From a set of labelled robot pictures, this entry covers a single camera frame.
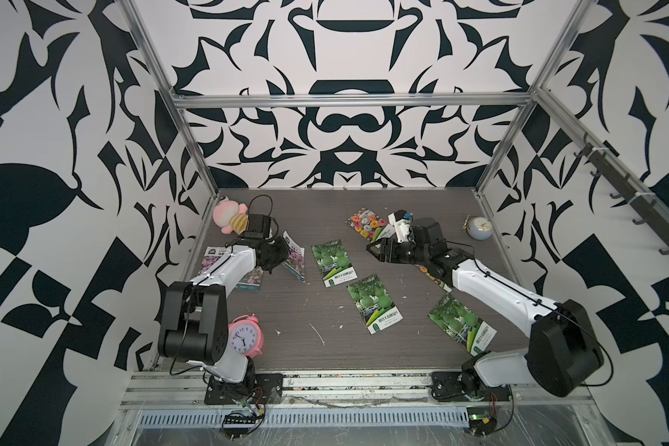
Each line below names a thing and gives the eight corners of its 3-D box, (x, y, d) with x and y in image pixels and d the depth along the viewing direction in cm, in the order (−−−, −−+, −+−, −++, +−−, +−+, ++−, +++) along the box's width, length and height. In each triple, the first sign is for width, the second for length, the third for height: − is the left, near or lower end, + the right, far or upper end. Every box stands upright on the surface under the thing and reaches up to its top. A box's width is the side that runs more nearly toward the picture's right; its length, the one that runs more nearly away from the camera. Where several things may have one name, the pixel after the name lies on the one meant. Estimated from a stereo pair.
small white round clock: (468, 240, 107) (473, 232, 103) (462, 225, 112) (467, 216, 108) (489, 240, 107) (495, 232, 103) (483, 225, 112) (488, 216, 108)
